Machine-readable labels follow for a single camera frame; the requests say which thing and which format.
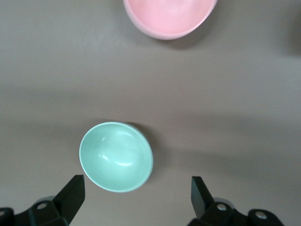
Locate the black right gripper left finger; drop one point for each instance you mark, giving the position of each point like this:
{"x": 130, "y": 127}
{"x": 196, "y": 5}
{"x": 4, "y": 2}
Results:
{"x": 58, "y": 209}

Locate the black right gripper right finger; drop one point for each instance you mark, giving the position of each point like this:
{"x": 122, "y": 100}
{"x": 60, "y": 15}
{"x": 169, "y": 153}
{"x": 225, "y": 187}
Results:
{"x": 211, "y": 214}

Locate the green bowl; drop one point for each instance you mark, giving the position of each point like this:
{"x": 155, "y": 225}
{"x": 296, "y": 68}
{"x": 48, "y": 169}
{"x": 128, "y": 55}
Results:
{"x": 116, "y": 156}

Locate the pink bowl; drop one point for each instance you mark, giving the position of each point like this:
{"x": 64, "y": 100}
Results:
{"x": 169, "y": 16}

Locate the brown table cloth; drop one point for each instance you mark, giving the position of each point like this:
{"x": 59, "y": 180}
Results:
{"x": 211, "y": 94}

